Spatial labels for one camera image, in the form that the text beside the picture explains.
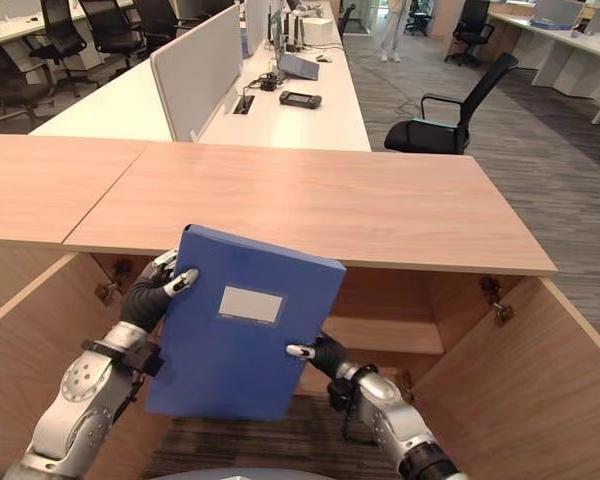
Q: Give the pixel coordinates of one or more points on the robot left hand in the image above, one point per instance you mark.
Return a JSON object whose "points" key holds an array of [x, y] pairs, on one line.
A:
{"points": [[140, 302]]}

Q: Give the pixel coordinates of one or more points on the neighbouring wooden cabinet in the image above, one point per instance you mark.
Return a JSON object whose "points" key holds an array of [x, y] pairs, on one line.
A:
{"points": [[40, 185]]}

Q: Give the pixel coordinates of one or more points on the white box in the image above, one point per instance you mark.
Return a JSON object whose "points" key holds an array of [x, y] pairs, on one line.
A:
{"points": [[317, 31]]}

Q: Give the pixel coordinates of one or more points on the grey desk divider panel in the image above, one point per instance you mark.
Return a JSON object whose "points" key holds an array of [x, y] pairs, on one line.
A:
{"points": [[200, 75], [260, 22]]}

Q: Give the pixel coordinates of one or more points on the white office desk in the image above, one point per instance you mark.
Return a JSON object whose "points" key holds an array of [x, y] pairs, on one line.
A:
{"points": [[565, 55]]}

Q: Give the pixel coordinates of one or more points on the person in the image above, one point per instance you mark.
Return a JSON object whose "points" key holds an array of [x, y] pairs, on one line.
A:
{"points": [[392, 30]]}

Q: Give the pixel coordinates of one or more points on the long white desk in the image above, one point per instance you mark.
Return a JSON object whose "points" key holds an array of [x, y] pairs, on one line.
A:
{"points": [[325, 115]]}

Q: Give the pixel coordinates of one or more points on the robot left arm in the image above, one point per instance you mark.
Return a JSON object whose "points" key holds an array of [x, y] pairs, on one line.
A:
{"points": [[80, 400]]}

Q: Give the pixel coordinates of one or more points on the wooden office cabinet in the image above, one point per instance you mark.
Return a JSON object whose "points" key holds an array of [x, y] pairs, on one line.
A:
{"points": [[300, 200]]}

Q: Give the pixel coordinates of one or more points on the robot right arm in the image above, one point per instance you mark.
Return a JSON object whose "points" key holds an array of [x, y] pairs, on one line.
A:
{"points": [[395, 415]]}

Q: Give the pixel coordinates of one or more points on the wooden cabinet door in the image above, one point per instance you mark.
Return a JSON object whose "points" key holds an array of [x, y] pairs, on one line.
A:
{"points": [[525, 390], [35, 345]]}

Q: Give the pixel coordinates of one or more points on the wooden cabinet shelf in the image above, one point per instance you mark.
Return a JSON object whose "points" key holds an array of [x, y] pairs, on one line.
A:
{"points": [[390, 337]]}

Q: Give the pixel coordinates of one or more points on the blue file folder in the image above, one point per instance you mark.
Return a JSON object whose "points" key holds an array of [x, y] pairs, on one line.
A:
{"points": [[240, 350]]}

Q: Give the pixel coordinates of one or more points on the computer mouse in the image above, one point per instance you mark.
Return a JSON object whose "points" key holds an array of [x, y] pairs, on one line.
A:
{"points": [[324, 58]]}

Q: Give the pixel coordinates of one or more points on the metal door hinge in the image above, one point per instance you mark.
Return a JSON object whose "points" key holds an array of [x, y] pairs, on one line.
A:
{"points": [[405, 382], [497, 302], [110, 282]]}

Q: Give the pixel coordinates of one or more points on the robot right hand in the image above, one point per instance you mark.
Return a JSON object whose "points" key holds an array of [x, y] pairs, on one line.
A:
{"points": [[330, 356]]}

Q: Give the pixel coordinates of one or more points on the black power adapter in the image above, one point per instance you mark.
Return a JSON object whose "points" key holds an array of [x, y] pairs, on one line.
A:
{"points": [[268, 82]]}

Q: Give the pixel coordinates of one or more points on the black office chair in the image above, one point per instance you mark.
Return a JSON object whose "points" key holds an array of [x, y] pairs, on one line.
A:
{"points": [[418, 15], [160, 17], [110, 30], [472, 30], [5, 75], [430, 132], [60, 35]]}

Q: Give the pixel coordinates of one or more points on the black handheld controller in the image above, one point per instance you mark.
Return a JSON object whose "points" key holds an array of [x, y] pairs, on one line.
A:
{"points": [[300, 99]]}

